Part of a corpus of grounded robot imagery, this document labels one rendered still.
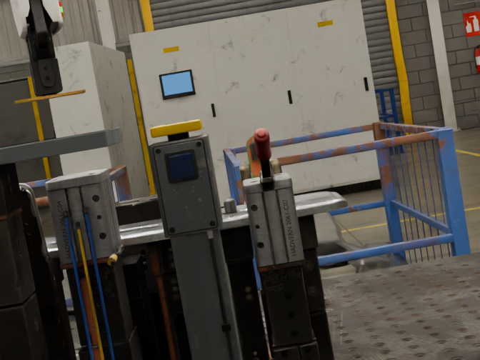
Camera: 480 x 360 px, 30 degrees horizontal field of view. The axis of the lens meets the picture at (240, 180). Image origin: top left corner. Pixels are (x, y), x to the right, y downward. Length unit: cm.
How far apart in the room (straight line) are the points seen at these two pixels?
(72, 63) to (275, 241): 816
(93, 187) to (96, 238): 7
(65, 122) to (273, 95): 215
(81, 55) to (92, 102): 49
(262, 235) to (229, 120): 804
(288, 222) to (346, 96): 816
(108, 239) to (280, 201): 24
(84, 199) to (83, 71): 808
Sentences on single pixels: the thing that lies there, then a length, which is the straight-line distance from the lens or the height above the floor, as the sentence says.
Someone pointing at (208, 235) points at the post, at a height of 102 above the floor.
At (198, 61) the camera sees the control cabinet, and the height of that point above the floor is 162.
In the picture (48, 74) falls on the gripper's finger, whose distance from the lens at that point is 109.
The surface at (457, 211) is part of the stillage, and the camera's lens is 332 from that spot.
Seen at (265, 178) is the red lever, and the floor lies 107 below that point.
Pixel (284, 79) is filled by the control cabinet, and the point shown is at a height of 129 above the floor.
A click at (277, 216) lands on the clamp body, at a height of 101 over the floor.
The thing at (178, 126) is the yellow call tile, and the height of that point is 116.
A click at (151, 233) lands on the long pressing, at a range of 135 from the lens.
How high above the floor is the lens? 118
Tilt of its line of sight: 5 degrees down
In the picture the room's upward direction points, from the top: 10 degrees counter-clockwise
